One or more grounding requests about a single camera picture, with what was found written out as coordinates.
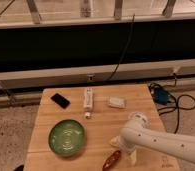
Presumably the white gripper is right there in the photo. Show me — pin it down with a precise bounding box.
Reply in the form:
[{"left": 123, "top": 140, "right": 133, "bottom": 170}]
[{"left": 109, "top": 136, "right": 137, "bottom": 166}]

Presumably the red chili pepper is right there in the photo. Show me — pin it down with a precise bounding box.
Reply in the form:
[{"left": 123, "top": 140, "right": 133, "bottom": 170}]
[{"left": 102, "top": 150, "right": 121, "bottom": 171}]

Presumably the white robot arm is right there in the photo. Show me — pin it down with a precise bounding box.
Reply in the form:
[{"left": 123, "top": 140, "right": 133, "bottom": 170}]
[{"left": 110, "top": 112, "right": 195, "bottom": 164}]

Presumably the green ceramic bowl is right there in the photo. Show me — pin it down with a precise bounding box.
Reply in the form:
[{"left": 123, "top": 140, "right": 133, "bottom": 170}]
[{"left": 48, "top": 119, "right": 85, "bottom": 157}]

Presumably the white tube with cap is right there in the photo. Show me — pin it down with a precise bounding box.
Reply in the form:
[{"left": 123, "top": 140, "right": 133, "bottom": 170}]
[{"left": 83, "top": 88, "right": 93, "bottom": 119}]

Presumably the blue power adapter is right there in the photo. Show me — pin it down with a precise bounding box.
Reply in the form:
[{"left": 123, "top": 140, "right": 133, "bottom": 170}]
[{"left": 154, "top": 89, "right": 168, "bottom": 105}]

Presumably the black smartphone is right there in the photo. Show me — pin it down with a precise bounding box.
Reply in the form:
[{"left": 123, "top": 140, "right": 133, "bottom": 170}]
[{"left": 51, "top": 93, "right": 70, "bottom": 109}]

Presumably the black floor cable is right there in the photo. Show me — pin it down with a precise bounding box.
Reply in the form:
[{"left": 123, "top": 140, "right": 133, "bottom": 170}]
[{"left": 147, "top": 81, "right": 195, "bottom": 134}]

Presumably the black hanging cable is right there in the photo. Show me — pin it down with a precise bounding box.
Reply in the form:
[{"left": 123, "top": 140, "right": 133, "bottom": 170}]
[{"left": 105, "top": 13, "right": 136, "bottom": 83}]

